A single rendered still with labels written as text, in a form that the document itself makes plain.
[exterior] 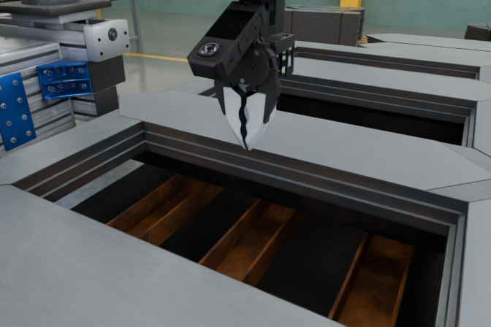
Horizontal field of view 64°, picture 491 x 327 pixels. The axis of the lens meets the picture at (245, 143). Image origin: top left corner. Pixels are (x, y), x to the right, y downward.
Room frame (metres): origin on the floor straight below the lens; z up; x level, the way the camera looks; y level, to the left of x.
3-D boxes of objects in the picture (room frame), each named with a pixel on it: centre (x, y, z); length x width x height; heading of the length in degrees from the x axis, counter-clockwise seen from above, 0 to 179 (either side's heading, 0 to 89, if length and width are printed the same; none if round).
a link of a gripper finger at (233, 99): (0.52, 0.00, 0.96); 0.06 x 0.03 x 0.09; 151
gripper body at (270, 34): (0.51, -0.01, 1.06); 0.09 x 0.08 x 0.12; 151
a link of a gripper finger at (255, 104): (0.50, -0.03, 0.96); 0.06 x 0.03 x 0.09; 151
